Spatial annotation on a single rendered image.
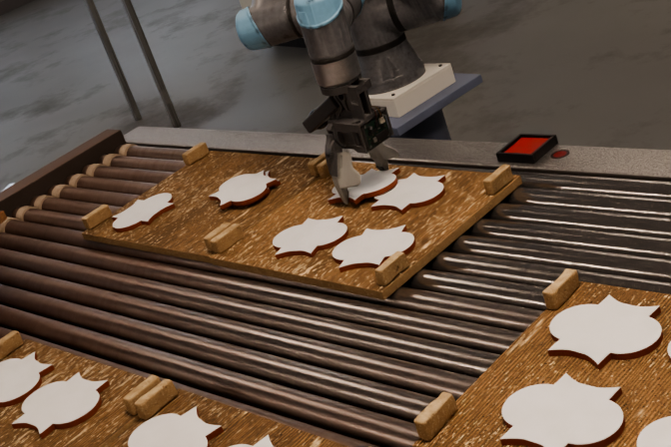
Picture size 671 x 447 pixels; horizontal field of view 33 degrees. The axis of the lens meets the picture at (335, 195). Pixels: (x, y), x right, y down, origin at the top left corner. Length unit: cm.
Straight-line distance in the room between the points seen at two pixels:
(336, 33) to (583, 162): 45
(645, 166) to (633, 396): 61
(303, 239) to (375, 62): 73
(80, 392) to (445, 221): 60
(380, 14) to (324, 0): 65
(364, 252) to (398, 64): 82
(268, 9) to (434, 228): 48
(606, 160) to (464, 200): 24
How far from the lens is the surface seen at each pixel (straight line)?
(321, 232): 182
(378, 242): 173
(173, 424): 149
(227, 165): 229
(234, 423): 145
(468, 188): 183
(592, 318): 140
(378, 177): 193
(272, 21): 191
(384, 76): 245
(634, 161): 183
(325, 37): 179
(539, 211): 174
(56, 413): 164
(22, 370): 180
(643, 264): 154
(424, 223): 176
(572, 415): 125
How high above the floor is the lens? 169
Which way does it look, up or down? 23 degrees down
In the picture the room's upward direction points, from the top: 20 degrees counter-clockwise
